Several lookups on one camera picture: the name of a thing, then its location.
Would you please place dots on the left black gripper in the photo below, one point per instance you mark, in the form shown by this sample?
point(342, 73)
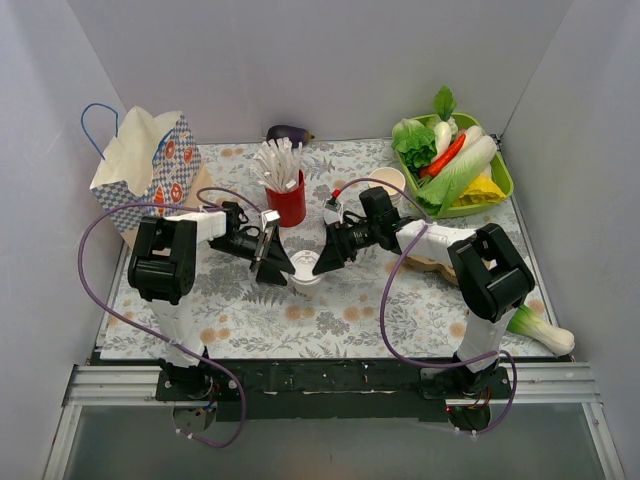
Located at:
point(258, 257)

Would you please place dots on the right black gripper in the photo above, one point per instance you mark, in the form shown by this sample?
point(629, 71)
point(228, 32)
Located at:
point(338, 243)

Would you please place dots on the white cup lid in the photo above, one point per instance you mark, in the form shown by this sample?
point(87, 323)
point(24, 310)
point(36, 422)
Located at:
point(304, 262)

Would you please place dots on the white paper coffee cup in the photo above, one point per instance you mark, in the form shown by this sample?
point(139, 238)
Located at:
point(308, 288)

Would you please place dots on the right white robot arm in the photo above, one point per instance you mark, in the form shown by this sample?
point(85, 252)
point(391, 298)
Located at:
point(492, 277)

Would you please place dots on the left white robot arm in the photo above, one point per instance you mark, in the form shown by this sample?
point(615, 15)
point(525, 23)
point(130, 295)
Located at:
point(162, 269)

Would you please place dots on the red straw holder cup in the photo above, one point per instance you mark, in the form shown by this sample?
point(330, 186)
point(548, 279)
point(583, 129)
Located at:
point(291, 205)

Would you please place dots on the cardboard cup carrier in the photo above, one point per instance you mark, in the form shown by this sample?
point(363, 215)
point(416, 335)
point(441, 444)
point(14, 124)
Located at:
point(429, 265)

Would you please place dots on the stack of paper cups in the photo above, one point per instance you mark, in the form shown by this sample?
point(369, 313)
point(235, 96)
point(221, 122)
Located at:
point(391, 180)

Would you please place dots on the white wrapped straws bundle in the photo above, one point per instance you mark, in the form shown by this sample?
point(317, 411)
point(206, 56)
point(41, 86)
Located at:
point(277, 165)

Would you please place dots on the purple toy eggplant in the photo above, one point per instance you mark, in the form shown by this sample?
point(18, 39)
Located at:
point(296, 135)

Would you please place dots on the toy red chili pepper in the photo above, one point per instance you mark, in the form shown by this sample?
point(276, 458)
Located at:
point(438, 165)

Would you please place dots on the toy green lettuce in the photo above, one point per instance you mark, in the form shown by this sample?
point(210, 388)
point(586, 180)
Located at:
point(415, 142)

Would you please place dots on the green plastic basket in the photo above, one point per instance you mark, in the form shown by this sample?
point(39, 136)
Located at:
point(500, 174)

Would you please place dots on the blue checkered paper bag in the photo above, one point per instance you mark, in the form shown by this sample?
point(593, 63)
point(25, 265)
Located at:
point(149, 159)

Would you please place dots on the toy yellow leaf vegetable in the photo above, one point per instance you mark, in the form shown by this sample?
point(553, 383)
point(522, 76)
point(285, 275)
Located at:
point(482, 190)

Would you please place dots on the toy bok choy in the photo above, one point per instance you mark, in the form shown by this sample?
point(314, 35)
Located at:
point(526, 322)

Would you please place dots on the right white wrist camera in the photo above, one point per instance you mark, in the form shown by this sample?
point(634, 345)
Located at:
point(333, 210)

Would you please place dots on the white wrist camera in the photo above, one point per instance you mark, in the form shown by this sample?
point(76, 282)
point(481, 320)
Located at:
point(333, 210)
point(269, 219)

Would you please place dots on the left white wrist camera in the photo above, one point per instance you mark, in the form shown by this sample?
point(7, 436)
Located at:
point(269, 219)

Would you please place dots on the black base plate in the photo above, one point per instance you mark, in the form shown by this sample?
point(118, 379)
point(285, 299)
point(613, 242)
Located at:
point(327, 389)

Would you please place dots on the aluminium rail frame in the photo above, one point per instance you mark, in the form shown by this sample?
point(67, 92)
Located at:
point(112, 427)

